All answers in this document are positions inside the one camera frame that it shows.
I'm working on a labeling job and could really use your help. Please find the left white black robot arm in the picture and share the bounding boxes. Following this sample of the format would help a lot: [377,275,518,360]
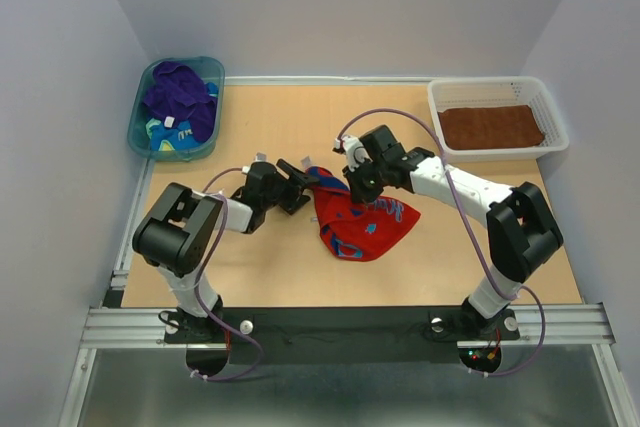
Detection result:
[132,159,320,341]

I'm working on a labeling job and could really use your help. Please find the white plastic mesh basket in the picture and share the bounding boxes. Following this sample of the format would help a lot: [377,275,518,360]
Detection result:
[427,76,569,162]

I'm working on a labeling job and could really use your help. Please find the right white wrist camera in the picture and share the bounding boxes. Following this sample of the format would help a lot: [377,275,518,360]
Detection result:
[333,134,369,172]

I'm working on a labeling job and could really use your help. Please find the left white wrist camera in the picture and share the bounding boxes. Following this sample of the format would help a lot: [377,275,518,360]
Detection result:
[241,152,267,175]

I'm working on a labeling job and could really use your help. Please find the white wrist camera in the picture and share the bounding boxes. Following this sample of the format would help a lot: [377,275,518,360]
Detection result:
[333,134,369,172]
[241,152,267,175]

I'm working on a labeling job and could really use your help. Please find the aluminium rail frame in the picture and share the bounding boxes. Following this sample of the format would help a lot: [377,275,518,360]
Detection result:
[62,83,639,426]

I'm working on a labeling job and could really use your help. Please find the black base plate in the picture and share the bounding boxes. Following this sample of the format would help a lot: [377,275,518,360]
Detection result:
[158,306,520,366]

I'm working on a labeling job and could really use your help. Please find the blue towel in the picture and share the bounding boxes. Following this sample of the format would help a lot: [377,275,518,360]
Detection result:
[145,82,219,151]

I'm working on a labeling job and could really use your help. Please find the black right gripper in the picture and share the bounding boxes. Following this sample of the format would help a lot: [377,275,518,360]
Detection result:
[341,155,388,206]

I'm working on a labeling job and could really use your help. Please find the purple towel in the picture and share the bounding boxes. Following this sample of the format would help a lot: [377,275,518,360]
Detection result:
[142,61,218,143]

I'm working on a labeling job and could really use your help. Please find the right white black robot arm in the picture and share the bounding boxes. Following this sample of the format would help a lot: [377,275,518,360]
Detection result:
[334,125,564,337]

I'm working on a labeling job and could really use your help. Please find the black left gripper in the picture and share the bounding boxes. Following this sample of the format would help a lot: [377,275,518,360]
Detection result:
[261,158,319,214]

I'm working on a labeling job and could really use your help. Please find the teal plastic bin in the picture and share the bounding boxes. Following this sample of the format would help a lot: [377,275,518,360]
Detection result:
[127,56,225,162]

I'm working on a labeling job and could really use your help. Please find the red towel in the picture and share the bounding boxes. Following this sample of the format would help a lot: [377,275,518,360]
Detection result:
[302,159,421,262]

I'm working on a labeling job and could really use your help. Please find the brown towel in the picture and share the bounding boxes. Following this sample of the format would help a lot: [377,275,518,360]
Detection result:
[438,105,545,150]

